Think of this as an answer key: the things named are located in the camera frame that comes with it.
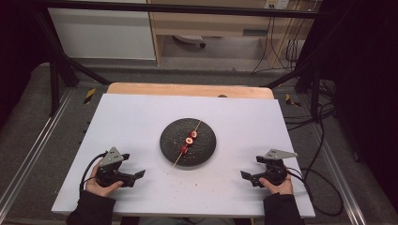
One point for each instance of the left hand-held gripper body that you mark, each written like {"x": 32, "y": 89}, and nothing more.
{"x": 108, "y": 175}

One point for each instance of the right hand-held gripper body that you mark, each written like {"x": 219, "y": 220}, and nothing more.
{"x": 273, "y": 173}

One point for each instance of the thin wooden skewer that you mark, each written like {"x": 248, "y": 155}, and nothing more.
{"x": 178, "y": 158}

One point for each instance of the black round plate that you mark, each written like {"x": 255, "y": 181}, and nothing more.
{"x": 175, "y": 137}

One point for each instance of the person's right hand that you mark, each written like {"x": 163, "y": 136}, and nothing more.
{"x": 281, "y": 189}

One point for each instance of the person's left hand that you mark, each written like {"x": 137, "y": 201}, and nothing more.
{"x": 97, "y": 189}

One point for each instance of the white board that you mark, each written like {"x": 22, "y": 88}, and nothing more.
{"x": 131, "y": 125}

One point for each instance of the wooden table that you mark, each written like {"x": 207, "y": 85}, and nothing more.
{"x": 187, "y": 90}

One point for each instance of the white cabinet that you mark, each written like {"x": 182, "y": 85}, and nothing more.
{"x": 103, "y": 34}

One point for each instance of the black curtain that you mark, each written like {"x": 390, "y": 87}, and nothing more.
{"x": 15, "y": 47}
{"x": 366, "y": 78}

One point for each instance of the grey chair base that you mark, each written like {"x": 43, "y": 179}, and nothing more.
{"x": 189, "y": 39}

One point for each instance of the light wooden desk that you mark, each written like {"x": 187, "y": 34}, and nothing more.
{"x": 203, "y": 28}

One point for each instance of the white power strip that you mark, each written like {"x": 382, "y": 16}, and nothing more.
{"x": 277, "y": 3}

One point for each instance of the aluminium rail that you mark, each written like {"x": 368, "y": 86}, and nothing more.
{"x": 339, "y": 175}
{"x": 34, "y": 150}

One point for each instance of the black metal frame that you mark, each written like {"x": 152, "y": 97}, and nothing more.
{"x": 187, "y": 7}

